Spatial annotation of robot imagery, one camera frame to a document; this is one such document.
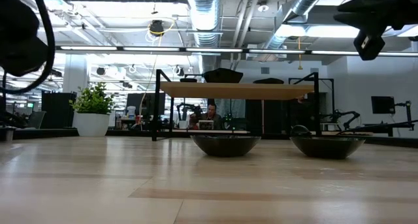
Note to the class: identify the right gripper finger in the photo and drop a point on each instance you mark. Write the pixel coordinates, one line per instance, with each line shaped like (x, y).
(360, 21)
(372, 6)

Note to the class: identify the black leaf mini plate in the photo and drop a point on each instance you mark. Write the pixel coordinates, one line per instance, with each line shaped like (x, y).
(326, 149)
(268, 81)
(225, 147)

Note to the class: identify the black wavy square mini plate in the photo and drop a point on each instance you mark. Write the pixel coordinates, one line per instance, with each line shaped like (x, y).
(222, 77)

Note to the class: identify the black teardrop mini plate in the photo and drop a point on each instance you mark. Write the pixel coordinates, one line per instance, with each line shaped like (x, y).
(188, 80)

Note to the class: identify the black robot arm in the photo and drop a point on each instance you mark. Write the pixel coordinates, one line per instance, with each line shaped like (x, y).
(183, 107)
(230, 121)
(346, 113)

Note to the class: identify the dark dome-shaped object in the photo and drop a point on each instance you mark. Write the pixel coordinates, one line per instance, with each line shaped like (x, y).
(298, 132)

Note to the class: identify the black cabinet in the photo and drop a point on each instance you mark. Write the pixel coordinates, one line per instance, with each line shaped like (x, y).
(58, 109)

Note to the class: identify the grey chair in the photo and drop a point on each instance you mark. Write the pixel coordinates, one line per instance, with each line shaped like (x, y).
(36, 119)

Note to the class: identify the small black monitor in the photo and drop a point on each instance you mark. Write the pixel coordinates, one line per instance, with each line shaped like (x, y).
(382, 104)

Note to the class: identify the small grey cylinder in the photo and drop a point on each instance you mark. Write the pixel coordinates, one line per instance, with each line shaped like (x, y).
(8, 134)

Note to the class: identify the round ceiling fixture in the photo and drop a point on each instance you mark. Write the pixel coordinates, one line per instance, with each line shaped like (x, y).
(263, 6)

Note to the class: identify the black monitor stand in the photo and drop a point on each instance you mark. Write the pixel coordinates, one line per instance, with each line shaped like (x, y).
(408, 114)

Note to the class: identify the black low desk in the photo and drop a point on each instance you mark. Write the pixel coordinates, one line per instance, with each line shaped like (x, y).
(388, 126)

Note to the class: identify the green plant white pot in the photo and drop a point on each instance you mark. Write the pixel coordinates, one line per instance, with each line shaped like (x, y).
(93, 124)

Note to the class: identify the white jug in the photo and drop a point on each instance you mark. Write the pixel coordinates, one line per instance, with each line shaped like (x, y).
(131, 112)

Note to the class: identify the large black monitor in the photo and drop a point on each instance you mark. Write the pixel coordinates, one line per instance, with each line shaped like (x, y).
(145, 103)

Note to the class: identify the wooden riser black legs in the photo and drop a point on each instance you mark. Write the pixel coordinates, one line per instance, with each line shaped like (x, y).
(235, 90)

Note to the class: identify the person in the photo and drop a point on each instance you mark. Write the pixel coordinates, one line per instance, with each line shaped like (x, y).
(211, 111)

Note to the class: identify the grey wall vent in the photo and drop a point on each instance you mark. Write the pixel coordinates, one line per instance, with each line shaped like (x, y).
(265, 70)
(314, 70)

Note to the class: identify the long ceiling light rail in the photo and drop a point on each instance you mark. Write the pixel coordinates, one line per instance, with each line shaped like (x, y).
(150, 49)

